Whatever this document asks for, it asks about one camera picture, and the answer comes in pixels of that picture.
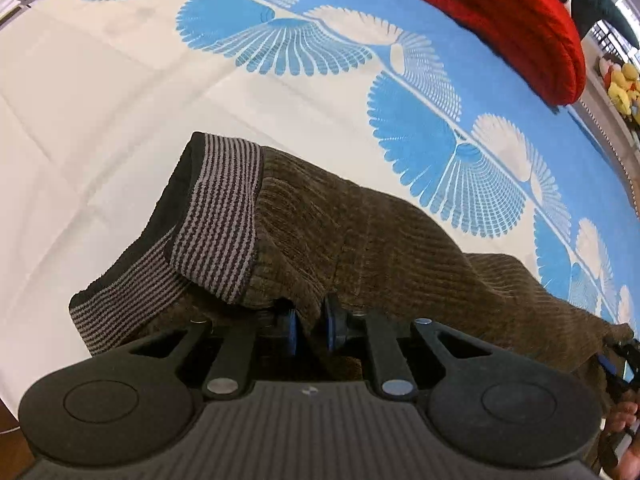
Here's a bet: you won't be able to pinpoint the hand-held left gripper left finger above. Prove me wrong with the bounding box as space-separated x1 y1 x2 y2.
120 309 300 402

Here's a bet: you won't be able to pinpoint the white window sill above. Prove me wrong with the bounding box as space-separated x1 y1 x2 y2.
582 57 640 171

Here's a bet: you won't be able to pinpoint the blue white printed bed sheet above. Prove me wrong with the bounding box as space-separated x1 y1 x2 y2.
0 0 640 411

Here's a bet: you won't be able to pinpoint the person's right hand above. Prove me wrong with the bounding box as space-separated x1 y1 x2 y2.
606 392 640 479

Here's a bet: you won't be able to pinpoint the window with railing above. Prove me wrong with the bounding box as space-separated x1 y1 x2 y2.
589 0 640 63

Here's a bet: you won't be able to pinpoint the teal shark plush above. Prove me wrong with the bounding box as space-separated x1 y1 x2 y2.
557 0 640 49

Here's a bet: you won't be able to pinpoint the red folded blanket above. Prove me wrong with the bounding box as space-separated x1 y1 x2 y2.
391 0 587 107

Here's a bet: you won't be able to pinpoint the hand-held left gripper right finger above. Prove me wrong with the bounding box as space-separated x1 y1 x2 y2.
324 295 501 402

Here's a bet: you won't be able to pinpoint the yellow plush toy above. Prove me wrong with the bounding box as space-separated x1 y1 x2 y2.
607 85 640 127
602 57 640 92

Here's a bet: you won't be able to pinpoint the dark olive corduroy pants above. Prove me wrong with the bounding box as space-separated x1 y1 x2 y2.
69 131 636 476

